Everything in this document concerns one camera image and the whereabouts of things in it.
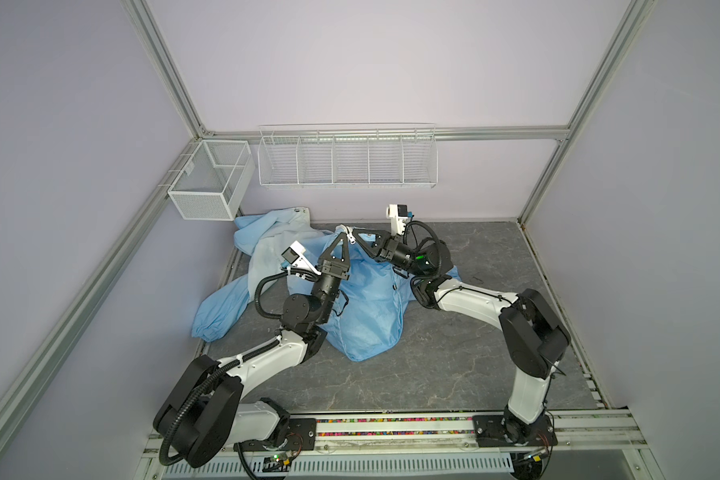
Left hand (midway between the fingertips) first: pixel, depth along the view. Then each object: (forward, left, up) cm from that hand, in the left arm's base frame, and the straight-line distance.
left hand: (352, 238), depth 66 cm
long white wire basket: (+49, +1, -11) cm, 50 cm away
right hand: (0, 0, +1) cm, 1 cm away
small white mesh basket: (+38, +46, -11) cm, 60 cm away
